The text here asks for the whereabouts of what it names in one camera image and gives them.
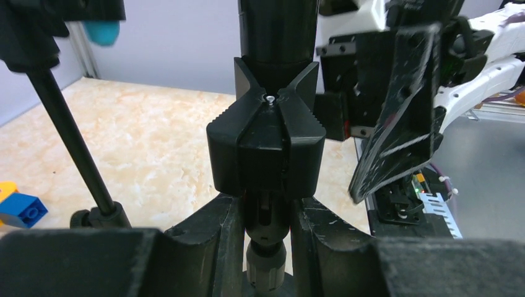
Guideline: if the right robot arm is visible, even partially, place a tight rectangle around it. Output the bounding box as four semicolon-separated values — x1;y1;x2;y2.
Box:
314;1;524;204

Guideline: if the black tripod stand with clip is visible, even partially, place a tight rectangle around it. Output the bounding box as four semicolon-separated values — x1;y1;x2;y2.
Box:
1;1;131;228

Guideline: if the black round base stand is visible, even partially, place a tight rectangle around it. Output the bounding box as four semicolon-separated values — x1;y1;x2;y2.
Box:
206;58;326;296

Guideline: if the blue microphone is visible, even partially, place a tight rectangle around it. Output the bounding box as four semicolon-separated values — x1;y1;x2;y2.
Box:
83;20;120;47

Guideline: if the black microphone orange tip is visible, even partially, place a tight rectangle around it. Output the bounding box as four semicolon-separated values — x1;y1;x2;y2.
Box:
238;0;319;95

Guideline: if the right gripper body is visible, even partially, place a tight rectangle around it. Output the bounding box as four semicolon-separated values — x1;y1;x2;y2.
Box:
316;29;398;139

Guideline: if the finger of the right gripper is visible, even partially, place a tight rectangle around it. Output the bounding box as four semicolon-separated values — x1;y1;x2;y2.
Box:
349;22;441;204
313;92;349;142

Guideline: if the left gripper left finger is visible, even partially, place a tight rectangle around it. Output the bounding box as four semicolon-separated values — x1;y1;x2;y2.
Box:
1;194;244;296

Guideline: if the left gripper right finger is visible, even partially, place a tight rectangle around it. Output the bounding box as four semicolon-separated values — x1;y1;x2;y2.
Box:
290;197;524;296

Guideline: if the yellow and blue toy block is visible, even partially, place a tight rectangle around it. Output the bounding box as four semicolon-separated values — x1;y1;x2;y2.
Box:
1;181;48;229

